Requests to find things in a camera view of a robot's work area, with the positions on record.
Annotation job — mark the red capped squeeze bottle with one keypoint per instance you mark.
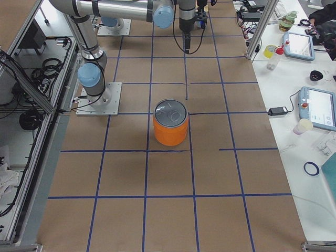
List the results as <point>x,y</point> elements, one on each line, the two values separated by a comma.
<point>274,60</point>

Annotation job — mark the aluminium frame post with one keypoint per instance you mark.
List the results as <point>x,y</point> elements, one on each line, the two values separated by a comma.
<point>263,22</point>

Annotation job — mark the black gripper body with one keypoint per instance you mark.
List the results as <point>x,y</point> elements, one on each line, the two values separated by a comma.
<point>186,25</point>

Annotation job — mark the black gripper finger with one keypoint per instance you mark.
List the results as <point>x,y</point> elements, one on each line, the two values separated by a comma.
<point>186,42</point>

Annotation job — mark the teach pendant tablet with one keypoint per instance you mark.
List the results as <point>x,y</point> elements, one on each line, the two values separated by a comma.
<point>318,106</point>
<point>299,46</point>

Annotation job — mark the teach pendant tablet near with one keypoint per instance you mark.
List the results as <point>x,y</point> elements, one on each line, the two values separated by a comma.
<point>318,106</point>

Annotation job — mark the yellow tape roll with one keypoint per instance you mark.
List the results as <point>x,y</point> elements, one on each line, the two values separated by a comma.
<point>269,51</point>

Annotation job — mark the black bowl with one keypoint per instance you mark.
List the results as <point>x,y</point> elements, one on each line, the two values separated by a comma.
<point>315,76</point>

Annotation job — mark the white cloth rag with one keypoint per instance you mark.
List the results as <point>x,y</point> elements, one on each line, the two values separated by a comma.
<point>9,179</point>

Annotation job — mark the teach pendant tablet far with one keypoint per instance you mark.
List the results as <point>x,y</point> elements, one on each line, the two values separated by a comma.
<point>299,46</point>

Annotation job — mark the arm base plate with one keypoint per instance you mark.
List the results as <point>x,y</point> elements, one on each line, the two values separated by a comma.
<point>108,103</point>
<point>122,28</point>

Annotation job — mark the black power adapter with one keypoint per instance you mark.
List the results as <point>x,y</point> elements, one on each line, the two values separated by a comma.
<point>277,111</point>

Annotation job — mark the orange cylindrical container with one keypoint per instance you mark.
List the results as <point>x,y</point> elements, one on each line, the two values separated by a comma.
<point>170,121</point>

